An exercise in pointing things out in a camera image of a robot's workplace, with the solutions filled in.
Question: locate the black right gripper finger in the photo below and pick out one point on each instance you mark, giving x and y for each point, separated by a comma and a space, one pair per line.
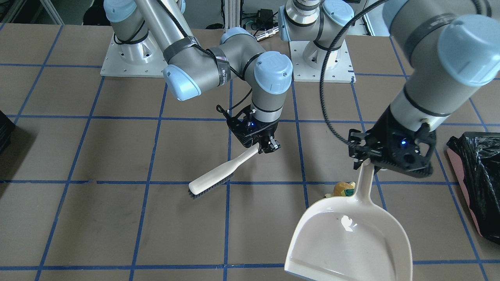
268, 144

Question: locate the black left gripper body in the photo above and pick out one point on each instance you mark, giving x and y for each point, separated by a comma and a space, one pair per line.
384, 133

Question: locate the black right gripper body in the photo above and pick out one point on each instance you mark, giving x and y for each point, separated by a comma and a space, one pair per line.
269, 129

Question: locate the white hand brush dark bristles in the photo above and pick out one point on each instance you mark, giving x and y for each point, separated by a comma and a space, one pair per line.
221, 174

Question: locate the white plastic dustpan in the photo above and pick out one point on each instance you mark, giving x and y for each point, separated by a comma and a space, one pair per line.
350, 238

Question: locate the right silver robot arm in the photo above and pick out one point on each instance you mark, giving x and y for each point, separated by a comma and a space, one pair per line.
191, 70

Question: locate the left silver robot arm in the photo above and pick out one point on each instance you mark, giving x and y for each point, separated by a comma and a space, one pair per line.
453, 55

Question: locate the black bag lined bin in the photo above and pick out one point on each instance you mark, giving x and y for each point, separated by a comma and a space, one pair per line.
475, 159

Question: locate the green yellow sponge piece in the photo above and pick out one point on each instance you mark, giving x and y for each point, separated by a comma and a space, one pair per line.
349, 189

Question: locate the brown potato-like food scrap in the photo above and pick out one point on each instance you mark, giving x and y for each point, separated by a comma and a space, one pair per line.
339, 187

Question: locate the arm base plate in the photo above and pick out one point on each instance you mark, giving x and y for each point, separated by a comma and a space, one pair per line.
143, 59
308, 60

